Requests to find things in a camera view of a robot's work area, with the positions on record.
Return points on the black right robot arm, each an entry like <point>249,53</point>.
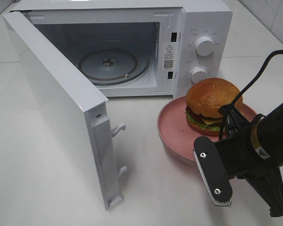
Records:
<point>252,151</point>

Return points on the glass microwave turntable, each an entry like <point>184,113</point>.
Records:
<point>113,66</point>

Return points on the upper white power knob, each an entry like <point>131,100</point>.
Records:
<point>204,45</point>

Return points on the white microwave oven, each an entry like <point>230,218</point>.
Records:
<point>163,30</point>

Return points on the pink speckled plate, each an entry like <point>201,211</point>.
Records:
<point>174,131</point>

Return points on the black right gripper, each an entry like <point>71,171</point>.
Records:
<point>256,156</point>

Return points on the white timer knob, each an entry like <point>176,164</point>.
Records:
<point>198,74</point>

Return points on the burger with cheese and lettuce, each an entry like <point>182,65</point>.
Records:
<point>203,101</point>

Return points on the white microwave door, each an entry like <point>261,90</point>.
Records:
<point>73,106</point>

